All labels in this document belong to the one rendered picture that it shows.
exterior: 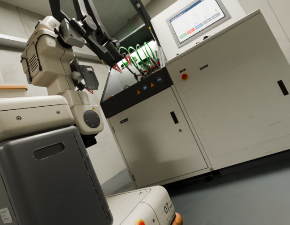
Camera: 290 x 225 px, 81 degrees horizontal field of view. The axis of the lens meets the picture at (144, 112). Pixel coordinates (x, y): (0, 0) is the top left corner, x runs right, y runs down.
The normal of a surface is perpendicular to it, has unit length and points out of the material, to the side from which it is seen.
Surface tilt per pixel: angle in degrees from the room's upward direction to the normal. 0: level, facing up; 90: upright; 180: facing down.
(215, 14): 76
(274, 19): 90
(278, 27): 90
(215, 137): 90
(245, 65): 90
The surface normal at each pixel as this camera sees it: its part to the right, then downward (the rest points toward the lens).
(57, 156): 0.76, -0.39
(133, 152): -0.36, 0.07
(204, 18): -0.45, -0.14
